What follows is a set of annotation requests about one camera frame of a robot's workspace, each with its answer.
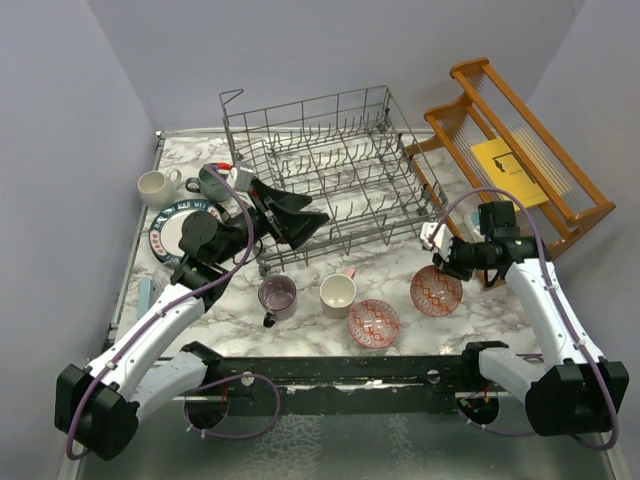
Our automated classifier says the round plate dark lettered rim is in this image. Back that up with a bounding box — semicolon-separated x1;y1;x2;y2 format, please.
149;199;230;263

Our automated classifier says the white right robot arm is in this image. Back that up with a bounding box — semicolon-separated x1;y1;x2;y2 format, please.
420;201;629;438

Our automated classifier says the cream mug pink handle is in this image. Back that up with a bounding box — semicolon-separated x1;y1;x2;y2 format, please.
319;269;357;319

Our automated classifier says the red patterned bowl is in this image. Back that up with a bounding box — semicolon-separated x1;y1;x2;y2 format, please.
410;265;463;317
348;299;401;349

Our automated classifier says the grey wire dish rack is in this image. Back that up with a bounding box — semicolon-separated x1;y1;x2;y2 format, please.
219;85;447;276

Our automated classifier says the blue patterned clear dish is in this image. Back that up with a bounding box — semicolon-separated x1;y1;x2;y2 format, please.
464;210;482;237

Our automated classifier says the dark green mug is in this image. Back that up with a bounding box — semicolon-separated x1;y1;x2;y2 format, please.
185;163;231;203

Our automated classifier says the wooden dish drying rack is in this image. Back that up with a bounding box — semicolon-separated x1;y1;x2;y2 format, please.
405;58;616;259

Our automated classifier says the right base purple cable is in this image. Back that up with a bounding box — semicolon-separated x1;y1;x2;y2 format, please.
457;394;531;438

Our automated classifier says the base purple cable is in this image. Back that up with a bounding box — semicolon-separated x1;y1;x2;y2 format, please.
182;372;283;441
457;394;531;438

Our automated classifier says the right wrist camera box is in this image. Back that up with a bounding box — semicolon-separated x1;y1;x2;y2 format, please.
419;222;454;259

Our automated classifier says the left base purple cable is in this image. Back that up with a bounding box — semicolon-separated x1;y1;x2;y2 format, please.
182;372;283;441

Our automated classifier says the cream mug at left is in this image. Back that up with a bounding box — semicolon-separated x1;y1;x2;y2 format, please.
137;169;182;210

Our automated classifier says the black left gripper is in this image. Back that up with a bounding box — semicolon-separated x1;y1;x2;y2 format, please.
215;177;330;265

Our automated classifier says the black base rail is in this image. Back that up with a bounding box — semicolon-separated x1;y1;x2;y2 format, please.
182;342;503;416

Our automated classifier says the clear drinking glass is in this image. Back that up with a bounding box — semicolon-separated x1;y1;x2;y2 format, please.
151;261;177;294

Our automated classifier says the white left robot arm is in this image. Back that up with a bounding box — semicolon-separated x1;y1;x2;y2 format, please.
54;178;330;460

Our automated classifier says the purple mug black handle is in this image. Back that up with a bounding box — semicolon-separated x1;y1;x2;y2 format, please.
258;275;297;328

